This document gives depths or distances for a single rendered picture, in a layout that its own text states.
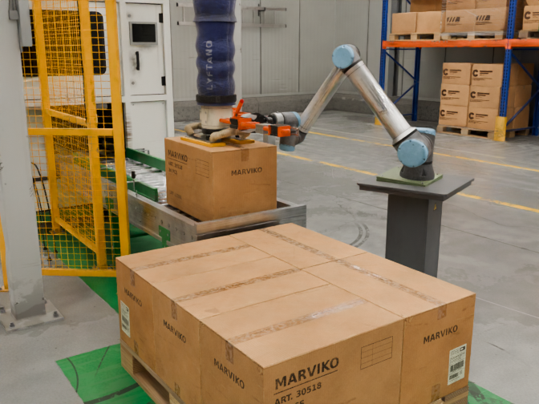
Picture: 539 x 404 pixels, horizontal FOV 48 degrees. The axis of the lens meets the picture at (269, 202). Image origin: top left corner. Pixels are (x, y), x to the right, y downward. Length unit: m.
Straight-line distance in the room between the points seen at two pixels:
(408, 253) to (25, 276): 2.10
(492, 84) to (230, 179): 8.02
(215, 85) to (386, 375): 1.82
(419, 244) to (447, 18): 8.16
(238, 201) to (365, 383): 1.41
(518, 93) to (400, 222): 7.90
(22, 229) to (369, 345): 2.07
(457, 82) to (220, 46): 8.19
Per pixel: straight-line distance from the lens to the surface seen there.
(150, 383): 2.86
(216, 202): 3.19
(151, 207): 3.54
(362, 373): 2.17
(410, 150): 3.18
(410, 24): 11.90
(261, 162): 3.29
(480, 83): 10.93
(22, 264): 3.56
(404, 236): 3.46
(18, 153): 3.43
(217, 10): 3.34
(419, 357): 2.37
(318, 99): 3.45
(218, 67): 3.34
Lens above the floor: 1.46
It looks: 14 degrees down
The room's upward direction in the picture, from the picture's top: straight up
